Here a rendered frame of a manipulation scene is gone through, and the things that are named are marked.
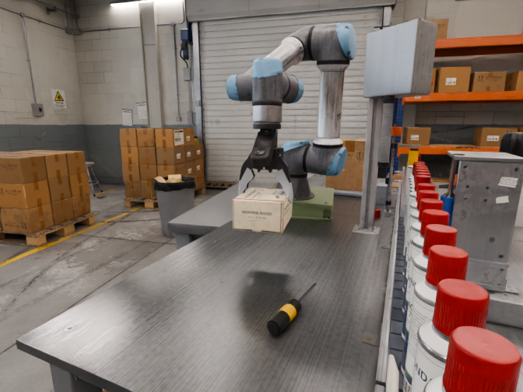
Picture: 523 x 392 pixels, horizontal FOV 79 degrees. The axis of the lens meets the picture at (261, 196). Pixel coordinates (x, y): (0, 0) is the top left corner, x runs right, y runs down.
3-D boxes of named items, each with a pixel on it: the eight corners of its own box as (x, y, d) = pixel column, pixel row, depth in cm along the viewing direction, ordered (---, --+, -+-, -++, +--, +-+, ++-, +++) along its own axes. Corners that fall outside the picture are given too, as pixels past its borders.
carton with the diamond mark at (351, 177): (370, 192, 168) (374, 141, 162) (324, 189, 177) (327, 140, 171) (373, 183, 196) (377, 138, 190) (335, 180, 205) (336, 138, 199)
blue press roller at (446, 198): (449, 271, 67) (460, 195, 63) (432, 268, 68) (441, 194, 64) (447, 265, 69) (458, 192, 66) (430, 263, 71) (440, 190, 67)
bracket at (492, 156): (525, 162, 56) (527, 157, 56) (454, 159, 61) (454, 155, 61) (504, 155, 68) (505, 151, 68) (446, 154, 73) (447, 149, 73)
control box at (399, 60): (410, 93, 87) (418, 17, 83) (362, 98, 101) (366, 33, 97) (432, 95, 92) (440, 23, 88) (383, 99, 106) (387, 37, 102)
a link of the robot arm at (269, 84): (289, 61, 79) (273, 54, 72) (289, 106, 82) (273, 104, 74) (262, 64, 83) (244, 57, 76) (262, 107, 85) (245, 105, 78)
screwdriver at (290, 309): (279, 339, 56) (279, 324, 56) (265, 333, 58) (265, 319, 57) (321, 290, 73) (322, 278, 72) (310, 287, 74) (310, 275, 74)
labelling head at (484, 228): (504, 292, 62) (529, 160, 56) (429, 279, 67) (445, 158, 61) (488, 264, 74) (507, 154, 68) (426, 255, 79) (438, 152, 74)
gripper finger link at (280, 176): (303, 194, 85) (285, 165, 85) (300, 198, 80) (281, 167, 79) (293, 200, 86) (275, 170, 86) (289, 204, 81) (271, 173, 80)
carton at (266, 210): (282, 233, 75) (282, 203, 73) (233, 229, 78) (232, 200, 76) (292, 215, 90) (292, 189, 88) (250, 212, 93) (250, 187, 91)
